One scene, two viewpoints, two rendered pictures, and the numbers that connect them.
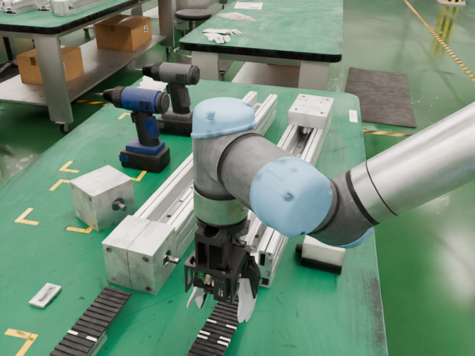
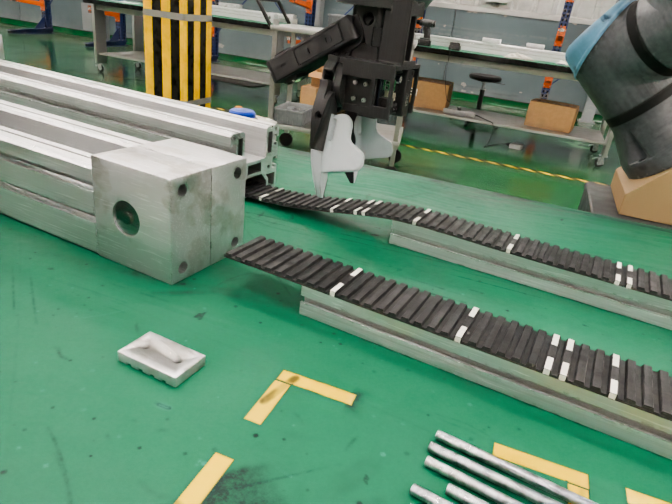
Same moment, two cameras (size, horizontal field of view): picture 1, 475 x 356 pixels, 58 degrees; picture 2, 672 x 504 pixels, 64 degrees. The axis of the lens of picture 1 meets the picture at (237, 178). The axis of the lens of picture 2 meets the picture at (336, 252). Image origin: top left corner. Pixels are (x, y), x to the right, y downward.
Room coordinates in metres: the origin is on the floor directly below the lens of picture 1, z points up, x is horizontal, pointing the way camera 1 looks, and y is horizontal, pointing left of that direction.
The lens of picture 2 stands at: (0.40, 0.61, 1.01)
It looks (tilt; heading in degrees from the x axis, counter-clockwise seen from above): 25 degrees down; 278
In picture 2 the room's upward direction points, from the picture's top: 7 degrees clockwise
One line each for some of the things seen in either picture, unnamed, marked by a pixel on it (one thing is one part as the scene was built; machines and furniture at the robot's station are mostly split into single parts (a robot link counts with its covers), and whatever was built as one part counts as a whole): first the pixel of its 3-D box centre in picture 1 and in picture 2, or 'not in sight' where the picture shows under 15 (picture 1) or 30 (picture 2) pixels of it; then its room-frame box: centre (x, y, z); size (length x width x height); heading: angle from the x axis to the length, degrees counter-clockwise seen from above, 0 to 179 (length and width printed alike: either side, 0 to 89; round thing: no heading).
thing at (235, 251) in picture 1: (219, 250); (371, 57); (0.47, 0.02, 0.97); 0.09 x 0.08 x 0.12; 162
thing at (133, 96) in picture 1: (133, 126); not in sight; (1.05, 0.28, 0.89); 0.20 x 0.08 x 0.22; 75
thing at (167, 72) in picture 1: (167, 97); not in sight; (1.28, 0.23, 0.89); 0.20 x 0.08 x 0.22; 79
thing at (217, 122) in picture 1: (224, 147); not in sight; (0.47, 0.02, 1.13); 0.09 x 0.08 x 0.11; 35
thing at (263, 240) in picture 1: (291, 166); (44, 105); (0.98, -0.14, 0.82); 0.80 x 0.10 x 0.09; 162
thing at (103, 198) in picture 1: (107, 200); not in sight; (0.79, 0.29, 0.83); 0.11 x 0.10 x 0.10; 50
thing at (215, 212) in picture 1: (223, 200); not in sight; (0.48, 0.02, 1.05); 0.08 x 0.08 x 0.05
